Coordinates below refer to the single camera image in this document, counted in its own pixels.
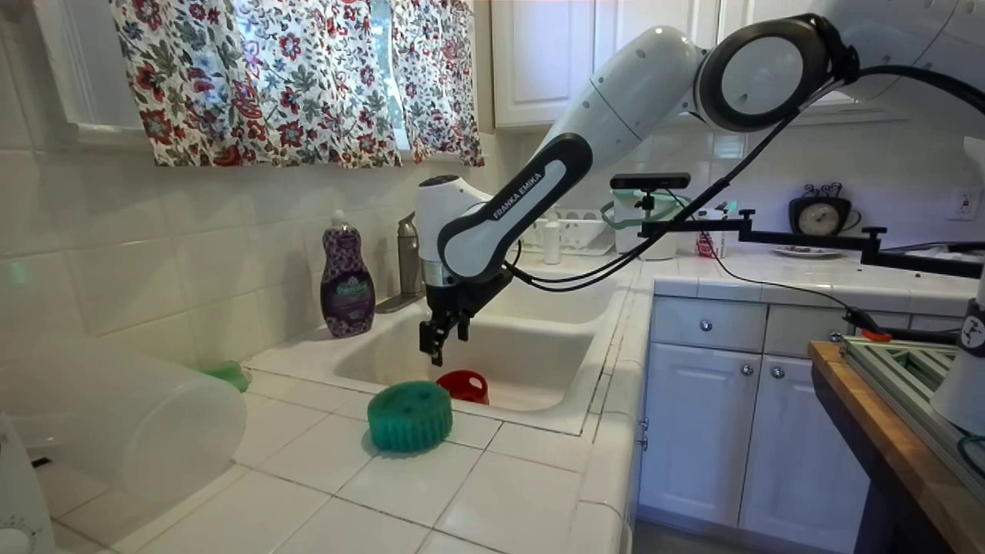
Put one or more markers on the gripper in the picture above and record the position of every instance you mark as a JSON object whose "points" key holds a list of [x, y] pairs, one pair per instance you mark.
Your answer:
{"points": [[445, 300]]}

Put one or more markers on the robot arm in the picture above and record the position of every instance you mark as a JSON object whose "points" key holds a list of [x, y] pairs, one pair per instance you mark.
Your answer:
{"points": [[616, 92]]}

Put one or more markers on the red lid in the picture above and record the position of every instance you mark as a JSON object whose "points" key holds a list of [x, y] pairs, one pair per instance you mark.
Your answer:
{"points": [[463, 386]]}

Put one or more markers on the sink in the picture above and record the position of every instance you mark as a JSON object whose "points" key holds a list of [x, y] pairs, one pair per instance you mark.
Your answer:
{"points": [[531, 346]]}

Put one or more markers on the tap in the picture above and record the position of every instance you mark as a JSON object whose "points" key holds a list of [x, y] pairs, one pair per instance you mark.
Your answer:
{"points": [[409, 261]]}

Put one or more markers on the green round scrubber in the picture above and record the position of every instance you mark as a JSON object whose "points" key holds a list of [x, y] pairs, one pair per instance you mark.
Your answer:
{"points": [[409, 417]]}

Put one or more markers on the purple dish soap bottle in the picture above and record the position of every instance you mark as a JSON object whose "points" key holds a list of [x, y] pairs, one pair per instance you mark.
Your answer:
{"points": [[347, 285]]}

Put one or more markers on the small white bottle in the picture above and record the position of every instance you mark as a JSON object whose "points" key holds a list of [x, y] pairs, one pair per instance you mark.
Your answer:
{"points": [[552, 242]]}

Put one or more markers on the white dish rack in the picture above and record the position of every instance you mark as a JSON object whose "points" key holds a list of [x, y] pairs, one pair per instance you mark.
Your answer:
{"points": [[581, 231]]}

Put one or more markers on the white jug with green band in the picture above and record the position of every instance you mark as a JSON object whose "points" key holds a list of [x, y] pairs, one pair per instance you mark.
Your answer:
{"points": [[632, 231]]}

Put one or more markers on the small green sponge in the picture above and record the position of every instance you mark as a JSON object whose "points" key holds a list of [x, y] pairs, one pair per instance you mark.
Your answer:
{"points": [[229, 375]]}

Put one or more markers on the drawer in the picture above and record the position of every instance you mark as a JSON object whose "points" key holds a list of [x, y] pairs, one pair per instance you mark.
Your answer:
{"points": [[804, 331], [708, 325]]}

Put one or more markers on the base cabinet door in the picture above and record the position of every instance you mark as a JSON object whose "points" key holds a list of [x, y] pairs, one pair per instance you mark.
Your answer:
{"points": [[696, 438], [800, 462]]}

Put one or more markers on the floral curtain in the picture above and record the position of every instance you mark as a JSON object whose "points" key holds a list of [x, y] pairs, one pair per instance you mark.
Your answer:
{"points": [[292, 77]]}

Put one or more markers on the translucent plastic container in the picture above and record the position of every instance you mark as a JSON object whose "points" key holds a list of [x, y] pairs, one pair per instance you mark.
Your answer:
{"points": [[131, 423]]}

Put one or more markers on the small plate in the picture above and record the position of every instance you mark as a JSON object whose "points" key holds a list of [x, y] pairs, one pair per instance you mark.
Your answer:
{"points": [[806, 251]]}

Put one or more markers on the black table clock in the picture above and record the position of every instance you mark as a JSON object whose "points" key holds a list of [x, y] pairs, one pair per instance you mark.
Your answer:
{"points": [[819, 218]]}

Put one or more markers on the orange and black clamp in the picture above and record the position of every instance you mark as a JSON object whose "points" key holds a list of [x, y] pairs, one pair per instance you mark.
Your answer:
{"points": [[873, 327]]}

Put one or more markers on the window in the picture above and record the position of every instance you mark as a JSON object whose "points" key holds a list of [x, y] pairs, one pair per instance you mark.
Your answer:
{"points": [[85, 69]]}

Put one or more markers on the white appliance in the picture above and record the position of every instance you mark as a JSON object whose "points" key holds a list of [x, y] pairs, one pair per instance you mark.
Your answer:
{"points": [[19, 500]]}

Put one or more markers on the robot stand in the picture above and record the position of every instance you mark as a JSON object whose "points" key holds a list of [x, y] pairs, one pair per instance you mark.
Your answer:
{"points": [[900, 438]]}

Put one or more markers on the white wall cabinet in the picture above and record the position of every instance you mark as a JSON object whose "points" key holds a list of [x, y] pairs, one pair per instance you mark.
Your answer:
{"points": [[539, 61]]}

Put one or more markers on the wall cabinet door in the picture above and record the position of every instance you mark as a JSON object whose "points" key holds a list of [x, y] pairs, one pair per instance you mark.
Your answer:
{"points": [[542, 61]]}

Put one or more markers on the camera on mount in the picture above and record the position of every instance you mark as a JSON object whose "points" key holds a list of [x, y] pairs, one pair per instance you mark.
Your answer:
{"points": [[808, 238]]}

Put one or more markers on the wall socket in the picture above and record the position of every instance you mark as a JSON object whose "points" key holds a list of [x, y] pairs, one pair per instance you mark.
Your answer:
{"points": [[964, 204]]}

